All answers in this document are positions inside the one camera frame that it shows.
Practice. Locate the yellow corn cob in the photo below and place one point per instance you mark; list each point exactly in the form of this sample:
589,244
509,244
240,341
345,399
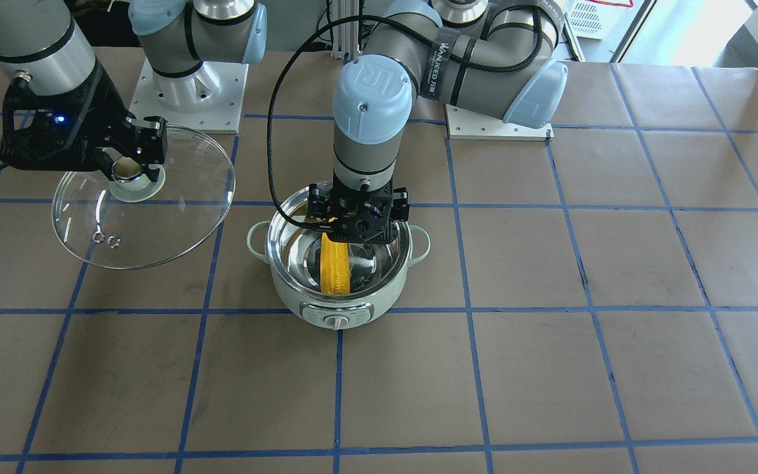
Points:
334,267

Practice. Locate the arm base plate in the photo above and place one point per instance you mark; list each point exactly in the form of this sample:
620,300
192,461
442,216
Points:
210,100
463,124

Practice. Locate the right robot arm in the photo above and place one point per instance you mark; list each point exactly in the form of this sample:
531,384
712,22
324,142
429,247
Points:
41,41

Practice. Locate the glass pot lid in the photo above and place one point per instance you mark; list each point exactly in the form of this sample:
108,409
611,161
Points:
140,223

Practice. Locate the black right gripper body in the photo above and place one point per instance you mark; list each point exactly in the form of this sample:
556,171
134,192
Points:
106,104

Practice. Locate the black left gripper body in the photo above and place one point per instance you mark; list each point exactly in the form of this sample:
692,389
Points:
401,203

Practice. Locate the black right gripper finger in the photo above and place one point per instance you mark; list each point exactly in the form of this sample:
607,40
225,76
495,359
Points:
105,160
148,140

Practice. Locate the pale green electric pot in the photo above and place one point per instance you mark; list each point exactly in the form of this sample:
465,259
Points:
377,272

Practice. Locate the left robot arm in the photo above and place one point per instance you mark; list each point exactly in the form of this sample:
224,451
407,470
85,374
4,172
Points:
492,58

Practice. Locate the white perforated basket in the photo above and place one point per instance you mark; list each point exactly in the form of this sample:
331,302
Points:
593,19

